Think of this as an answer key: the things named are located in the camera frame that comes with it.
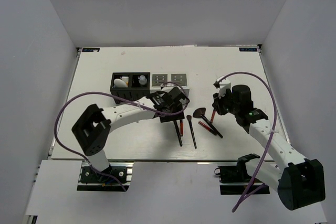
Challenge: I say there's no black fan makeup brush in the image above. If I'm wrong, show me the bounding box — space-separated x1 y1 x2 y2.
193 108 223 138

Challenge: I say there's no white and orange tube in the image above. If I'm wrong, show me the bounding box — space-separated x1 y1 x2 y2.
113 79 128 88

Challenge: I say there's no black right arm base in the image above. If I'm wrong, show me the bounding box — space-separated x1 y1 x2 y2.
214 165 271 196

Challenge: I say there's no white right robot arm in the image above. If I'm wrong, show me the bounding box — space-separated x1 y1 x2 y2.
213 81 326 210

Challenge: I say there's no red lip gloss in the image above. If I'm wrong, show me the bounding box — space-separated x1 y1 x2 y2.
210 109 217 123

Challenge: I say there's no white slotted organizer box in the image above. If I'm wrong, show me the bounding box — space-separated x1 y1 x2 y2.
150 73 190 97

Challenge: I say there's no dark red lip gloss tube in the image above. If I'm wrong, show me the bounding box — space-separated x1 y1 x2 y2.
198 121 217 136

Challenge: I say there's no clear small bottle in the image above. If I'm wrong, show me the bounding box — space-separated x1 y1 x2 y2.
139 74 148 86

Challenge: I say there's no black angled makeup brush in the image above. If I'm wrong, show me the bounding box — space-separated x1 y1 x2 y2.
186 115 197 149

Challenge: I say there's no black organizer box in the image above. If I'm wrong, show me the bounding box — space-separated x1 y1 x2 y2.
110 72 151 101

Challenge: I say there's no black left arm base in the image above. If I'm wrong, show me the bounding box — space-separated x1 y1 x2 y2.
77 163 133 192

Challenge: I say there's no orange bottle in organizer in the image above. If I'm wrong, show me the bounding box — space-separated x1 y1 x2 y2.
121 76 129 86

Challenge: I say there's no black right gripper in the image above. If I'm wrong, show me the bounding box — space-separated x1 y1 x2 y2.
212 88 239 115

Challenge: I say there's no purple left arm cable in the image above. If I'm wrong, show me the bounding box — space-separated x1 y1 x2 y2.
54 82 190 192

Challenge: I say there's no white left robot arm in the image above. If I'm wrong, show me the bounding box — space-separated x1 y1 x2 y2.
71 87 189 182

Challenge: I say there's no long black powder brush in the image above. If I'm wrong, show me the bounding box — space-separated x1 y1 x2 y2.
173 120 183 147

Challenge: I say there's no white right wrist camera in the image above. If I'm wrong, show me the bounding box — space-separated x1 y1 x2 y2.
213 76 231 98

